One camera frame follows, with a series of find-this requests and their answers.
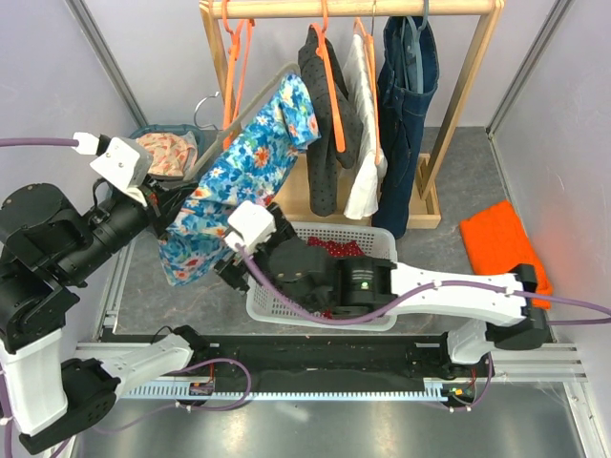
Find teal plastic bin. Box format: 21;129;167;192
130;124;206;180

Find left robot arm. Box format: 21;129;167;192
1;178;210;454

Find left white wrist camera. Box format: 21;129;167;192
73;132;154;207

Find wooden clothes rack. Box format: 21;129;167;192
200;0;505;230

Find white garment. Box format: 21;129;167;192
343;34;388;220

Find red polka dot skirt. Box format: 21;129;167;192
302;237;368;320

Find white slotted cable duct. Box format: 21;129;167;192
122;379;471;403

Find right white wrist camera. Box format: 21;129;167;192
223;201;276;255

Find blue denim jeans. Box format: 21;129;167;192
372;16;439;239

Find pink floral cloth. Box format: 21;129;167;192
136;132;199;179

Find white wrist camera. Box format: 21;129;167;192
73;132;154;207
223;201;276;255

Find dark grey dotted garment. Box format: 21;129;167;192
298;28;363;217

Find orange folded cloth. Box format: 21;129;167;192
459;200;554;296

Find blue floral garment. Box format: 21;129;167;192
159;73;321;286

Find white plastic basket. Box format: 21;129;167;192
245;221;398;332

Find orange hanger of skirt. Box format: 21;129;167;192
221;0;255;132

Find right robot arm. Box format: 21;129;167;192
214;201;549;376

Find blue-grey hanger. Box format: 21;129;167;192
405;0;430;94

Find orange hanger of grey garment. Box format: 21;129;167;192
310;0;346;153

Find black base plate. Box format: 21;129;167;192
182;335;459;392

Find orange hanger of white garment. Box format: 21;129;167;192
353;17;382;166

